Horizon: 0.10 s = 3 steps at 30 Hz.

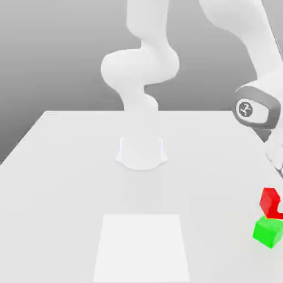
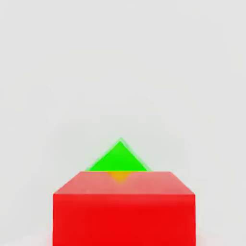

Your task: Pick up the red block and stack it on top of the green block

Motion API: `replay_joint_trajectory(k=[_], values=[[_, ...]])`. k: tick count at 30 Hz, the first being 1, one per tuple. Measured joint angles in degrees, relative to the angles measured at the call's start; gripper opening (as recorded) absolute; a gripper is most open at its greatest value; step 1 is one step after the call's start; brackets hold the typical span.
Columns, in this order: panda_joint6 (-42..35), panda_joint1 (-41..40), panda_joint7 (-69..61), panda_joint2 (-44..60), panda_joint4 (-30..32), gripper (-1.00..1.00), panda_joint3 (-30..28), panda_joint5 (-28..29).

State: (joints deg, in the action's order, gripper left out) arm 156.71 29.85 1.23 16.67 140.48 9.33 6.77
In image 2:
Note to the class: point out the small red cube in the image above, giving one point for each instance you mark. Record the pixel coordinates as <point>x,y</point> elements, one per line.
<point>124,217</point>

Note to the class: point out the small green cube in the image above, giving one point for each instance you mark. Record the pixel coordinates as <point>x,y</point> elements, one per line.
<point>119,157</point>

